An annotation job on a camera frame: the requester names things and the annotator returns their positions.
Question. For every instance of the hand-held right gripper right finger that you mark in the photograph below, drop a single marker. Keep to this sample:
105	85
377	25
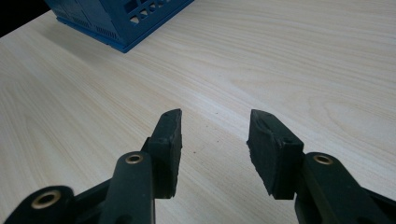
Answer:
274	155

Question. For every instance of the blue plastic basket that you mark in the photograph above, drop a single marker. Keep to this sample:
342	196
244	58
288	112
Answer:
109	18

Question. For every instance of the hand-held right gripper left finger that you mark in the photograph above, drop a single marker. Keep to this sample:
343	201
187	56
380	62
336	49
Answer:
166	155

